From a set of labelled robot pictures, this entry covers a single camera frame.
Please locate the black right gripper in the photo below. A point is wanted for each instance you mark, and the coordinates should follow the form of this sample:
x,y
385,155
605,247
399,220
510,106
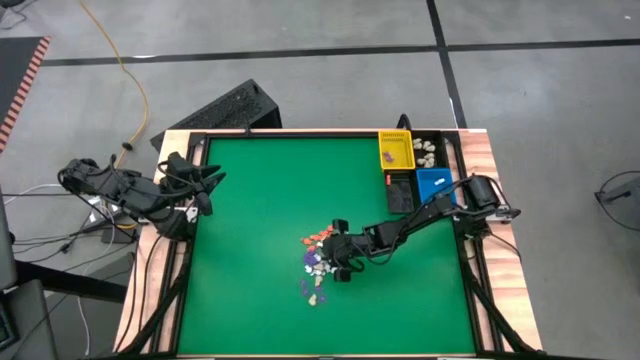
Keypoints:
x,y
347,250

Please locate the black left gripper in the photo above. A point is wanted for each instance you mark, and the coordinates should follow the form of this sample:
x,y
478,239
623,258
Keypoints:
x,y
182,175

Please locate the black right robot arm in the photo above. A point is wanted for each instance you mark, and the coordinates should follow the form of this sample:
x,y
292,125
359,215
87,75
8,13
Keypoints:
x,y
425,215

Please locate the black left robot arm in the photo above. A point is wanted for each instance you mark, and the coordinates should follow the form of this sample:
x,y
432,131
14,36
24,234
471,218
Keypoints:
x,y
130,195

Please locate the black perforated metal case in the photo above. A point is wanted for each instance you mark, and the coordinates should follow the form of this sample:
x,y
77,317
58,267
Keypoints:
x,y
225,110

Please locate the black plastic basket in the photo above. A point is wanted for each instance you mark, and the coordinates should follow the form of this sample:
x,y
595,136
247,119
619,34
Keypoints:
x,y
400,197
437,152

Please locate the green table mat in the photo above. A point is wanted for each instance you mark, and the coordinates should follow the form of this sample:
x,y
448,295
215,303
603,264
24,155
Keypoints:
x,y
250,300

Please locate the blue plastic basket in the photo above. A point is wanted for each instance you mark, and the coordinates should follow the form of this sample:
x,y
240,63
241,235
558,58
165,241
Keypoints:
x,y
430,192

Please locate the yellow plastic basket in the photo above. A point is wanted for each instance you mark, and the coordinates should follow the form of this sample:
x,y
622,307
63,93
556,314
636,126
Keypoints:
x,y
400,142

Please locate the black stand leg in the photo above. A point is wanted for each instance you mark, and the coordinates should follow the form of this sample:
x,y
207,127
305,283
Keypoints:
x,y
70,282

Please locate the black orange-striped floor mat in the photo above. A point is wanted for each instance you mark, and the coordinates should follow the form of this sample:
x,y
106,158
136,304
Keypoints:
x,y
12,75

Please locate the gray equipment cart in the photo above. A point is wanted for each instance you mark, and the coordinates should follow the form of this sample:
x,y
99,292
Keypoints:
x,y
30,320

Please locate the black diagonal frame brace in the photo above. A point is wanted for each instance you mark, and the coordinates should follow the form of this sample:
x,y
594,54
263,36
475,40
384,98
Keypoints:
x,y
492,310
160,310

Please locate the black arched bracket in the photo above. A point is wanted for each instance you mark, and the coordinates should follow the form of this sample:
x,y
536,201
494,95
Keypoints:
x,y
403,120

